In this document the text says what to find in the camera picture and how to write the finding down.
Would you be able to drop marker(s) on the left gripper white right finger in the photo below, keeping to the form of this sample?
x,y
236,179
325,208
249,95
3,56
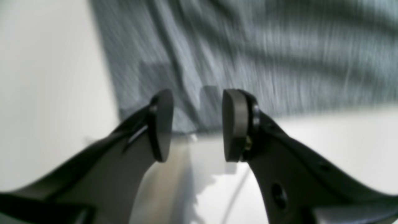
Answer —
x,y
298,185

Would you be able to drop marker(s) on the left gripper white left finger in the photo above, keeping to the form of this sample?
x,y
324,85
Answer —
x,y
98,185

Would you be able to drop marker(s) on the grey long-sleeve T-shirt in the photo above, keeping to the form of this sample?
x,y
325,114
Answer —
x,y
297,57

